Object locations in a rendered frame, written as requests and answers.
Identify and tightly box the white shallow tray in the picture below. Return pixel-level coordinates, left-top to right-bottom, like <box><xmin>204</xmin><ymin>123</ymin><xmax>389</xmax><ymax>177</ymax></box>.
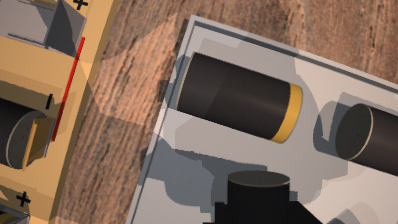
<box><xmin>125</xmin><ymin>14</ymin><xmax>398</xmax><ymax>224</ymax></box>

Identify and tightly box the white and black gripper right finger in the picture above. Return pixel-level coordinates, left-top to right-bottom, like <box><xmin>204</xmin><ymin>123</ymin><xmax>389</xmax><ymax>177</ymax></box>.
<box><xmin>289</xmin><ymin>201</ymin><xmax>323</xmax><ymax>224</ymax></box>

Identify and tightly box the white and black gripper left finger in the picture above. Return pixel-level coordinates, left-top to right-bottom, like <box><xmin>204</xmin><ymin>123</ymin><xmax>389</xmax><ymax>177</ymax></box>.
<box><xmin>203</xmin><ymin>202</ymin><xmax>233</xmax><ymax>224</ymax></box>

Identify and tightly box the tan battery holder board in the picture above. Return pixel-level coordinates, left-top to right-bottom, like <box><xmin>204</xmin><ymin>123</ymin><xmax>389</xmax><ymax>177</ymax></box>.
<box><xmin>0</xmin><ymin>0</ymin><xmax>120</xmax><ymax>224</ymax></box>

